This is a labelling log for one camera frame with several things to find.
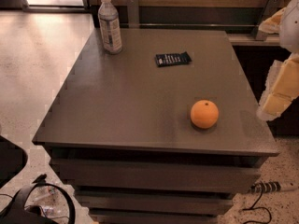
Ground metal shelf bracket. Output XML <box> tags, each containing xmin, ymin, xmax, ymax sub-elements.
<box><xmin>127</xmin><ymin>0</ymin><xmax>139</xmax><ymax>28</ymax></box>
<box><xmin>251</xmin><ymin>0</ymin><xmax>283</xmax><ymax>41</ymax></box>

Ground right metal shelf bracket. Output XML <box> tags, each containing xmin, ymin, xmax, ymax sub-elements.
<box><xmin>251</xmin><ymin>0</ymin><xmax>283</xmax><ymax>41</ymax></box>

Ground grey drawer cabinet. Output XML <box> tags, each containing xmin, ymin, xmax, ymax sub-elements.
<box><xmin>34</xmin><ymin>29</ymin><xmax>278</xmax><ymax>224</ymax></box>

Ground orange fruit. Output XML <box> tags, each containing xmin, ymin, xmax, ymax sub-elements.
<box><xmin>191</xmin><ymin>100</ymin><xmax>219</xmax><ymax>129</ymax></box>

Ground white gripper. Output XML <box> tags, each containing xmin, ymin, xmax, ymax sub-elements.
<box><xmin>256</xmin><ymin>0</ymin><xmax>299</xmax><ymax>121</ymax></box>

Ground white power strip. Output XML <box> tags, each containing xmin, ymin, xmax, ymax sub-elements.
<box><xmin>249</xmin><ymin>181</ymin><xmax>298</xmax><ymax>193</ymax></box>

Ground black curved cable hoop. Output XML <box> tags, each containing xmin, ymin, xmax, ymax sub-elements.
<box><xmin>0</xmin><ymin>175</ymin><xmax>76</xmax><ymax>224</ymax></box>

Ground black power cable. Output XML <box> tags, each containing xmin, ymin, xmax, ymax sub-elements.
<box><xmin>242</xmin><ymin>187</ymin><xmax>273</xmax><ymax>224</ymax></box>

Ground clear plastic water bottle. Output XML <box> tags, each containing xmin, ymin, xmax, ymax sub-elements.
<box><xmin>98</xmin><ymin>0</ymin><xmax>122</xmax><ymax>54</ymax></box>

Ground left metal shelf bracket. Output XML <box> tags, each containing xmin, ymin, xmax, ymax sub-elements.
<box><xmin>127</xmin><ymin>0</ymin><xmax>139</xmax><ymax>28</ymax></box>

